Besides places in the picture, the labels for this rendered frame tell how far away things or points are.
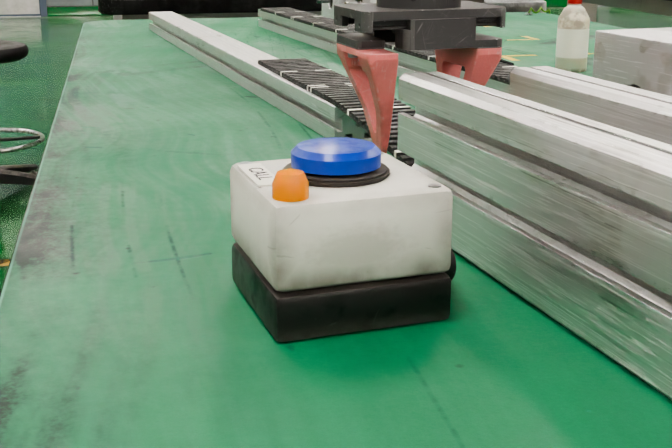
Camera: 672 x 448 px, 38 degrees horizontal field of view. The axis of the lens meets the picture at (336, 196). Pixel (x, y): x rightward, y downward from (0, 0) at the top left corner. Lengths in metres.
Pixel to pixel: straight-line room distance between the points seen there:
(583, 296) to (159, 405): 0.17
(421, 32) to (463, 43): 0.03
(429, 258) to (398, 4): 0.27
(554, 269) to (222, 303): 0.15
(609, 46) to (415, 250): 0.34
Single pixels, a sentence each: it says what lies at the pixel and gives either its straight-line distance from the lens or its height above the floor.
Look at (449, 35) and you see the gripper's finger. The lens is 0.65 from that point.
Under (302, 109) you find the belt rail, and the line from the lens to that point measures 0.86.
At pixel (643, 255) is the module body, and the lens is 0.38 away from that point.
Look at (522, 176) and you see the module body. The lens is 0.45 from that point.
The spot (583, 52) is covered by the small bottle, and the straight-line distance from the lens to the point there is 1.21.
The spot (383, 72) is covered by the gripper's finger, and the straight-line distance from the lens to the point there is 0.63.
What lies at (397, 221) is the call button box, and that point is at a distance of 0.41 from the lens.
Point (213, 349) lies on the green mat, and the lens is 0.41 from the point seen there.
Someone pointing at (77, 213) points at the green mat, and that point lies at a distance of 0.61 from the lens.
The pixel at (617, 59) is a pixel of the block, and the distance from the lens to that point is 0.71.
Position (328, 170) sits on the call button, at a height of 0.85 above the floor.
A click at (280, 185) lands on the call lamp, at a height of 0.85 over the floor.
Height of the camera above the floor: 0.95
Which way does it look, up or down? 15 degrees down
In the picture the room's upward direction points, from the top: straight up
